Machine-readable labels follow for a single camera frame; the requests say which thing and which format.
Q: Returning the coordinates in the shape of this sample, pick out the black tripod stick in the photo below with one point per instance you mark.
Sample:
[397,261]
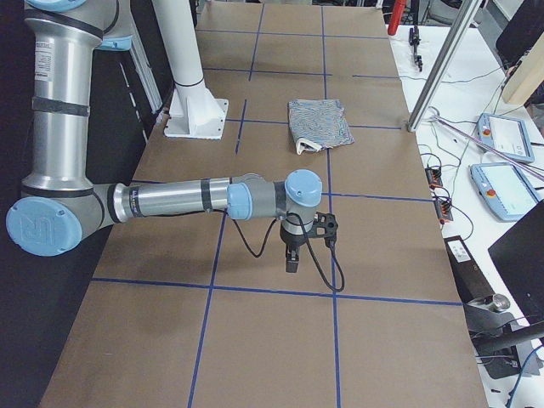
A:
[414,41]

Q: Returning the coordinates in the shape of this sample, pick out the black box with label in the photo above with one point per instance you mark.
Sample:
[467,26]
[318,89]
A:
[470,281]

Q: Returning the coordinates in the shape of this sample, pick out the aluminium frame post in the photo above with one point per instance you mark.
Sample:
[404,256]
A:
[452,42]

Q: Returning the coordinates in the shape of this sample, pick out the orange connector block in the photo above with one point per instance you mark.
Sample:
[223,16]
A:
[433,175]
[443,210]

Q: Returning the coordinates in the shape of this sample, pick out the lower teach pendant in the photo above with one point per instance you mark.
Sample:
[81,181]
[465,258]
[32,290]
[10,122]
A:
[504,189]

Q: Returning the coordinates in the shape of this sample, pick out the lower orange connector block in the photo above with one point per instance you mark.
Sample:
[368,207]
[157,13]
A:
[443,210]

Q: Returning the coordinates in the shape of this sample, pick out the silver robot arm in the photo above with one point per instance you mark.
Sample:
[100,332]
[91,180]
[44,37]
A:
[60,206]

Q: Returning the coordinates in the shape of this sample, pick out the striped polo shirt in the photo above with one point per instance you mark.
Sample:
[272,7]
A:
[317,125]

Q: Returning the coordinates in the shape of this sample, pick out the teach pendant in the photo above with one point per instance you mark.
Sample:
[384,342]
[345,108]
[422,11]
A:
[507,135]
[504,189]

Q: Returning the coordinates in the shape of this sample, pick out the red cylinder object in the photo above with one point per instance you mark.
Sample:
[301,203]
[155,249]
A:
[396,15]

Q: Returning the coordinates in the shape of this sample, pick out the black monitor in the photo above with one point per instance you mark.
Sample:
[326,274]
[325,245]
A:
[518,258]

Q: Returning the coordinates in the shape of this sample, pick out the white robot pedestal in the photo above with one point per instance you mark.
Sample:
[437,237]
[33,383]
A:
[194,112]

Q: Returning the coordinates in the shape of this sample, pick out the upper orange connector block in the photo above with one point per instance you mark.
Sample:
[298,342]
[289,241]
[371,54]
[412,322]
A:
[433,175]

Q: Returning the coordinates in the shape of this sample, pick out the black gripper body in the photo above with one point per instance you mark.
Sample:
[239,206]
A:
[291,240]

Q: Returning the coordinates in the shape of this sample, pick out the wooden board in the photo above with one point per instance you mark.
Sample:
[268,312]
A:
[527,78]

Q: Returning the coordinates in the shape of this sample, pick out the upper teach pendant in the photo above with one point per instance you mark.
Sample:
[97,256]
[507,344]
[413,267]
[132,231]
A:
[507,135]

